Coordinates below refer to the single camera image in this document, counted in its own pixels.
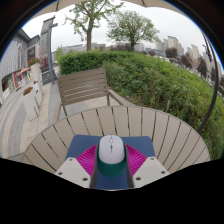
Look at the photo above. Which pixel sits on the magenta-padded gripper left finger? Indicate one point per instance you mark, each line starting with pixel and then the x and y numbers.
pixel 71 171

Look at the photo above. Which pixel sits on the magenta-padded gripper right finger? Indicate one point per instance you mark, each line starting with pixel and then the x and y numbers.
pixel 151 170

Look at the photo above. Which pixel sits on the white and teal computer mouse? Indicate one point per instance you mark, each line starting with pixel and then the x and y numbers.
pixel 111 150

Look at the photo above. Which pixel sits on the dark blue mouse pad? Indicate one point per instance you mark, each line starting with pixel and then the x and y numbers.
pixel 81 143

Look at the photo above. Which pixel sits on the white planter box with flowers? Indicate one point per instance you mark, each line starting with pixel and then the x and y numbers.
pixel 36 71
pixel 30 105

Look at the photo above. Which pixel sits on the brown slatted wooden chair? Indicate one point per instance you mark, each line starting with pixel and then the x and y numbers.
pixel 83 86

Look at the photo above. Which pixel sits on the dark curved parasol pole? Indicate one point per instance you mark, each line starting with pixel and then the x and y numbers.
pixel 213 96

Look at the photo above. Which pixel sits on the tall grey sign pillar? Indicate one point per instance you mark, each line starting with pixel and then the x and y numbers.
pixel 45 50

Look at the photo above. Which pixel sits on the grey shopfront building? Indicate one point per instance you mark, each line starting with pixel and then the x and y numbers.
pixel 13 56

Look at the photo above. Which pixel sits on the group of apartment buildings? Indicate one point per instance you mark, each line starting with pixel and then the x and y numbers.
pixel 172 42

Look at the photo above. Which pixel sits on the thin-trunk sparse tree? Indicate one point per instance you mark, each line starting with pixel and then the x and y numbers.
pixel 89 36

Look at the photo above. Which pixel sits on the round-crowned leafy tree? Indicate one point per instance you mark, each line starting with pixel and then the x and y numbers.
pixel 131 26

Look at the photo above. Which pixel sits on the beige parasol canopy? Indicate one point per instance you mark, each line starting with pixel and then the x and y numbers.
pixel 66 2

